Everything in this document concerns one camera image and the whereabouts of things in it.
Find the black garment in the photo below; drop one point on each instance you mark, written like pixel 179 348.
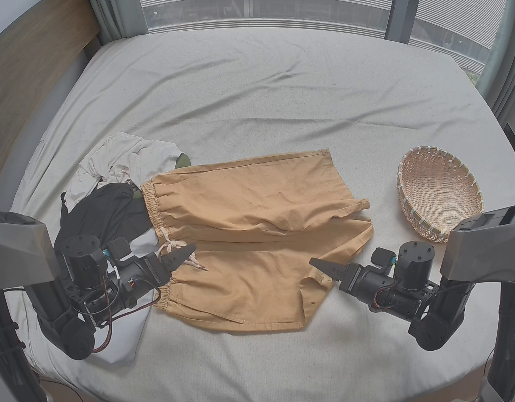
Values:
pixel 110 212

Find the bed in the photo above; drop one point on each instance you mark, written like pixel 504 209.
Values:
pixel 282 78

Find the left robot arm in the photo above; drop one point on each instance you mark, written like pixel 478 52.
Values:
pixel 18 249

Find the grey-green curtain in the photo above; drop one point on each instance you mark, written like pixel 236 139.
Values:
pixel 110 6
pixel 509 57

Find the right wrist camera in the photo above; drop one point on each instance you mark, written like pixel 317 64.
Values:
pixel 383 256

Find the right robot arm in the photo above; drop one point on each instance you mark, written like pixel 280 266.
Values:
pixel 483 245

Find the tan shorts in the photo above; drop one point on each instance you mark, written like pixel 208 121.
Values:
pixel 249 224

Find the olive green garment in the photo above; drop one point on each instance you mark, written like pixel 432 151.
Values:
pixel 184 160

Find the round woven basket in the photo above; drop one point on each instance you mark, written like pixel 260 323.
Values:
pixel 433 191

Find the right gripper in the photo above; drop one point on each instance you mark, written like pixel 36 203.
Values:
pixel 364 285

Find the white garment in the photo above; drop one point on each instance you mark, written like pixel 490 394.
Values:
pixel 127 157

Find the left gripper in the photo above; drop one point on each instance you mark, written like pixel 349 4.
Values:
pixel 144 274

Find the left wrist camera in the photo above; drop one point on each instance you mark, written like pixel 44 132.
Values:
pixel 119 247

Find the pale blue garment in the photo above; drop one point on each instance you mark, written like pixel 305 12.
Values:
pixel 127 333

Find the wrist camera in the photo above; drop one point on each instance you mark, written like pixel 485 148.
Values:
pixel 383 256
pixel 119 247

